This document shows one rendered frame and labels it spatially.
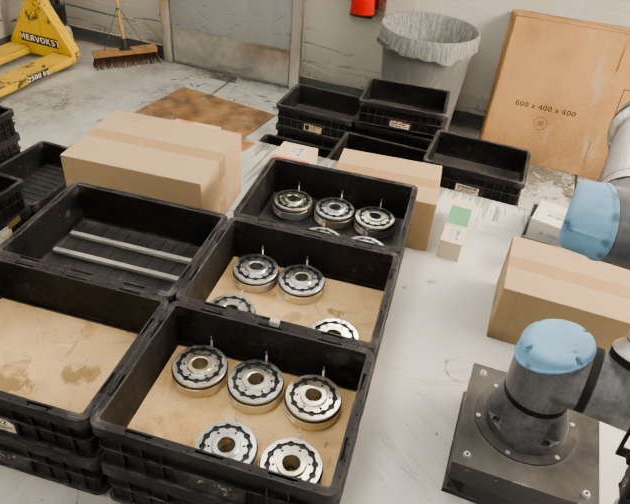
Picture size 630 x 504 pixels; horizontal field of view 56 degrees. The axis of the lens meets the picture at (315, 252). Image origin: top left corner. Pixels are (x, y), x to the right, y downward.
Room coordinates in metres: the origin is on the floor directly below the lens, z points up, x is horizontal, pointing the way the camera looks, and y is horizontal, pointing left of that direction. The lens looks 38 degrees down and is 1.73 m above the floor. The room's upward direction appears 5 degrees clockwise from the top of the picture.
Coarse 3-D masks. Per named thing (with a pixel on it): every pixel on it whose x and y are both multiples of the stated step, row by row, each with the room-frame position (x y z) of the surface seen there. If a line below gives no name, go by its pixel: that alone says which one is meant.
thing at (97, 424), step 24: (168, 312) 0.79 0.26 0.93; (216, 312) 0.81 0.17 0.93; (312, 336) 0.77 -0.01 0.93; (120, 384) 0.62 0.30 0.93; (360, 384) 0.67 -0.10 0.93; (96, 408) 0.57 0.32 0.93; (360, 408) 0.62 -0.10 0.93; (96, 432) 0.54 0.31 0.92; (120, 432) 0.53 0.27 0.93; (168, 456) 0.51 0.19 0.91; (192, 456) 0.50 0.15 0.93; (216, 456) 0.51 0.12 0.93; (264, 480) 0.48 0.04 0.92; (288, 480) 0.48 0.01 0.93; (336, 480) 0.48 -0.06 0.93
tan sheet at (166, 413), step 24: (168, 384) 0.71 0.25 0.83; (288, 384) 0.73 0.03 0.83; (144, 408) 0.65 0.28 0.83; (168, 408) 0.65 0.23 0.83; (192, 408) 0.66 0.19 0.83; (216, 408) 0.66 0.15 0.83; (144, 432) 0.60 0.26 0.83; (168, 432) 0.61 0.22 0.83; (192, 432) 0.61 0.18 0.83; (264, 432) 0.62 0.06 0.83; (288, 432) 0.63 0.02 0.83; (312, 432) 0.63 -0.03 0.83; (336, 432) 0.64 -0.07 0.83; (336, 456) 0.59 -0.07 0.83
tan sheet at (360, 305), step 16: (224, 272) 1.04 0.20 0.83; (224, 288) 0.98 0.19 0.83; (336, 288) 1.02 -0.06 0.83; (352, 288) 1.03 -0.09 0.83; (368, 288) 1.03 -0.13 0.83; (256, 304) 0.94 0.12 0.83; (272, 304) 0.95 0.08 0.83; (288, 304) 0.95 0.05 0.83; (320, 304) 0.96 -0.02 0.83; (336, 304) 0.97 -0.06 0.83; (352, 304) 0.97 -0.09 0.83; (368, 304) 0.98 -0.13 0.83; (288, 320) 0.90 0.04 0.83; (304, 320) 0.91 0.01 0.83; (352, 320) 0.92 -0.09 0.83; (368, 320) 0.93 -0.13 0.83; (368, 336) 0.88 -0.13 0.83
